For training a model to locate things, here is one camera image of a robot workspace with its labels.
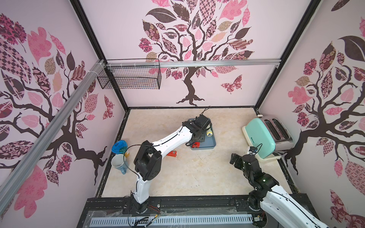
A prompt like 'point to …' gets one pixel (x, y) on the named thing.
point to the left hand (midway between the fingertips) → (197, 139)
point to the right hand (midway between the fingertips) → (237, 156)
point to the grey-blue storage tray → (209, 142)
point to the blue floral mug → (118, 161)
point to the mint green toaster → (267, 136)
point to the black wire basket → (131, 73)
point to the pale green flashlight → (209, 132)
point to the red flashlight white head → (173, 153)
